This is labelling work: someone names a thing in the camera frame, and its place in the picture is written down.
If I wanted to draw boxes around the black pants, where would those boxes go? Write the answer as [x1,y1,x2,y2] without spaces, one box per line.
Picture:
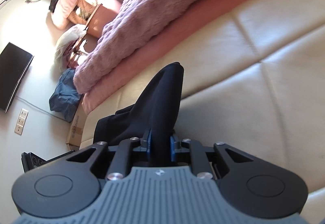
[93,62,184,167]

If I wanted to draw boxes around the cardboard box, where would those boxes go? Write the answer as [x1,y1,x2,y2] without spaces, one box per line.
[66,103,87,151]

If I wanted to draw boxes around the pink bed sheet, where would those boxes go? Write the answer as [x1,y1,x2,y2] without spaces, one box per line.
[82,0,247,114]

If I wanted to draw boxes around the blue jeans pile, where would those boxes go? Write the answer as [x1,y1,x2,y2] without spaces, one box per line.
[49,68,81,122]

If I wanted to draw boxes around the black television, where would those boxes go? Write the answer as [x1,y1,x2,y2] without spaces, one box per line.
[0,42,34,113]

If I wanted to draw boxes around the wooden chair with clothes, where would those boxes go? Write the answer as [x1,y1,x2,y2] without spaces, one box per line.
[49,0,123,71]

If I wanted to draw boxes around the white wall socket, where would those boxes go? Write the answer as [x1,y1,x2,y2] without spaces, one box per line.
[14,108,29,135]

